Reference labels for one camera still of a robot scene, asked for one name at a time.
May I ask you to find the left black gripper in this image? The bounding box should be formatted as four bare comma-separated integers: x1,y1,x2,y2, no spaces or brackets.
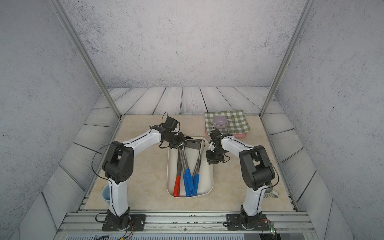
168,132,190,150

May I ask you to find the white rectangular storage tray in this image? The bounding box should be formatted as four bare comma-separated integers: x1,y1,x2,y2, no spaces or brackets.
167,137,214,199

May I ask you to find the red handled hoe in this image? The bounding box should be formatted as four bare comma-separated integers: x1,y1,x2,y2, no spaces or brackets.
172,140,202,198

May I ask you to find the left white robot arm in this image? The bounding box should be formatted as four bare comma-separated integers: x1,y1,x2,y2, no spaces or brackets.
102,121,184,221

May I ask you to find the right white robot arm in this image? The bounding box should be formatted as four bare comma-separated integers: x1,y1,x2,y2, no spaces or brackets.
206,129,276,228

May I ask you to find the pink tray under cloth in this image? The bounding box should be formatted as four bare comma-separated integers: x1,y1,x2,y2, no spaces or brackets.
205,130,247,139

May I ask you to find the small lilac bowl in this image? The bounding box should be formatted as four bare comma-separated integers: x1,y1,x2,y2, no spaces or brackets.
212,115,229,129

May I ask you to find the green checkered cloth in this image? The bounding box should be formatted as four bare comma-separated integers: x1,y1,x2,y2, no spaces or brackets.
204,111,251,135

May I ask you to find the grey ribbed ceramic cup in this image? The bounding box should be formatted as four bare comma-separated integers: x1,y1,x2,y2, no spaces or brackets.
264,187,280,199

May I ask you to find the light blue plastic cup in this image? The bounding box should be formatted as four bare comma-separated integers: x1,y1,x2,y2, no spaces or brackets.
102,185,111,205

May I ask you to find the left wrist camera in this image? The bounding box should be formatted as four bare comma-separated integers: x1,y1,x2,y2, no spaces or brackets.
163,117,180,133

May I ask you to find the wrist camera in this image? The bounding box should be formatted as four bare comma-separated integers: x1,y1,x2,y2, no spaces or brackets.
163,117,180,133
210,129,222,143

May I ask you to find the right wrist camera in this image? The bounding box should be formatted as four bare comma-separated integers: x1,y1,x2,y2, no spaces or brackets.
210,129,222,143

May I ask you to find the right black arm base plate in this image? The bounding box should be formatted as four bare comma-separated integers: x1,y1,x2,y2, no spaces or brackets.
223,213,270,231

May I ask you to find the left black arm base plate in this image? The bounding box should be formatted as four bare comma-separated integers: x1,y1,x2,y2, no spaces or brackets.
102,213,147,232

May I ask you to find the aluminium front rail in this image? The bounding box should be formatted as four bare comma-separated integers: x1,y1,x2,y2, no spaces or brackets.
55,211,318,240

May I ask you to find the left aluminium frame post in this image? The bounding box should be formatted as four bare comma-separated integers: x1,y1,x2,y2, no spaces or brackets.
49,0,122,120

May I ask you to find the aluminium frame post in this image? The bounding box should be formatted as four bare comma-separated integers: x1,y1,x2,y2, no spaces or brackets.
49,0,122,120
259,0,316,119

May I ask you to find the right aluminium frame post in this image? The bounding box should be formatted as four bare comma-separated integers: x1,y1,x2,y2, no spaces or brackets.
259,0,316,119

